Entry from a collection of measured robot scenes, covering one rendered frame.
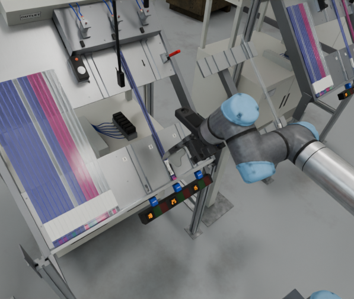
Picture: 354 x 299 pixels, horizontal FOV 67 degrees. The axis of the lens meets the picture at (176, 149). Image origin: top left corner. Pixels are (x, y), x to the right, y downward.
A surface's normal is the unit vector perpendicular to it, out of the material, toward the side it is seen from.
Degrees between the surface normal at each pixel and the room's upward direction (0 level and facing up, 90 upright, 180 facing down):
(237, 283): 0
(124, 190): 44
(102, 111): 0
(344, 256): 0
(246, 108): 30
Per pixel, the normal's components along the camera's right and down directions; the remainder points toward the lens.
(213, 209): 0.07, -0.69
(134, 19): 0.48, -0.07
